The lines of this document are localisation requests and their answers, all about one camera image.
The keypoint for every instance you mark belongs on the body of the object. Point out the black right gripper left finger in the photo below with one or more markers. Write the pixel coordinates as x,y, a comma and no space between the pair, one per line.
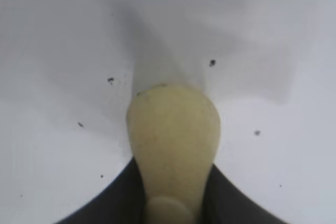
115,200

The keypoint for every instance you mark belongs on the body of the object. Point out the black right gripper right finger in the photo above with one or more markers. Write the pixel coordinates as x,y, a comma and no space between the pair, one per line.
231,200

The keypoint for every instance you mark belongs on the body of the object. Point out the pale yellow egg yolk pastry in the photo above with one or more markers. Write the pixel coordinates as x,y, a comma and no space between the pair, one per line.
173,134

